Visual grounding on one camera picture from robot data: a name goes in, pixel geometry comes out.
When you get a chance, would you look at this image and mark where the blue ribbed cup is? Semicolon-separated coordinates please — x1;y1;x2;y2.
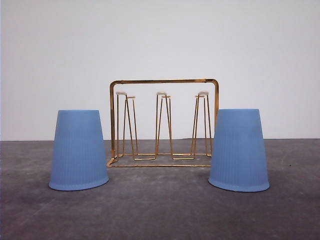
208;108;270;192
48;110;109;191

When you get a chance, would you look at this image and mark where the gold wire cup rack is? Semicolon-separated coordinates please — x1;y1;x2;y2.
106;78;219;167

